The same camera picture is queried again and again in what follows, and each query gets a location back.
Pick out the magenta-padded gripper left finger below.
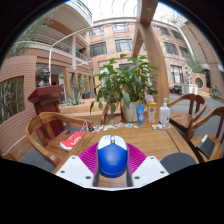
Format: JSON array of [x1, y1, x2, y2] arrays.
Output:
[[54, 142, 101, 188]]

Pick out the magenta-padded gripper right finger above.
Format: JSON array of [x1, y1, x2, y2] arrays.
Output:
[[125, 142, 170, 189]]

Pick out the blue and white computer mouse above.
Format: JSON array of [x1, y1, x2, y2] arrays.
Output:
[[97, 134, 129, 179]]

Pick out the round dark grey mouse pad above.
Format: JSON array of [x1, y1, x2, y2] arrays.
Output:
[[160, 152, 198, 175]]

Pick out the red and white booklet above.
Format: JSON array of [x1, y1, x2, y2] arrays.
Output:
[[59, 131, 87, 152]]

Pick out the wooden armchair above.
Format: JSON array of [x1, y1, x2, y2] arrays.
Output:
[[166, 93, 208, 134], [24, 111, 93, 167], [100, 102, 123, 126], [185, 106, 224, 164]]

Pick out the blue tube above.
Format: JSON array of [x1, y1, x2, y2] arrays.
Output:
[[135, 104, 146, 127]]

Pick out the yellow bottle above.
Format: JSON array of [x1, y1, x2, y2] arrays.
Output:
[[146, 95, 158, 126]]

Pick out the white pump bottle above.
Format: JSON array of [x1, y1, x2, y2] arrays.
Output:
[[158, 97, 171, 126]]

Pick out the black notebook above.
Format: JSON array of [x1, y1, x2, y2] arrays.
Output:
[[196, 134, 217, 160]]

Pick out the spiky green agave plant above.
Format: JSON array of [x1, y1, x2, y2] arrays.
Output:
[[65, 89, 85, 106]]

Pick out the green plant in white pot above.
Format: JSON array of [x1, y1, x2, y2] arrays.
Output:
[[89, 53, 160, 123]]

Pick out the dark bust statue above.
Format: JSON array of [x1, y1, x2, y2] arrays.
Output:
[[37, 67, 52, 88]]

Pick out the white sculpture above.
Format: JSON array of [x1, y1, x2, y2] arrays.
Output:
[[181, 64, 199, 95]]

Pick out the dark red wooden pedestal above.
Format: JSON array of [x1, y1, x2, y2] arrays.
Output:
[[27, 84, 66, 138]]

